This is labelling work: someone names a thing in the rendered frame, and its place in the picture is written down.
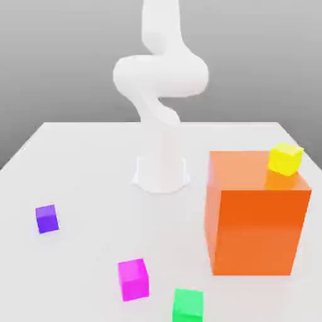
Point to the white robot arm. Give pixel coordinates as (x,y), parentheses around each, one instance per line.
(161,75)

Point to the small magenta cube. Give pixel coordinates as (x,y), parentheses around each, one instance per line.
(133,280)

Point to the small yellow cube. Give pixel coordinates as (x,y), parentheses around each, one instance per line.
(285,159)

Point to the small purple cube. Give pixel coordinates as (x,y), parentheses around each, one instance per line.
(46,220)

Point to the small green cube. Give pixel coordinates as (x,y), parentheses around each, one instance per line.
(188,305)

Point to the large orange box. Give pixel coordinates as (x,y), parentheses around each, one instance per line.
(259,226)

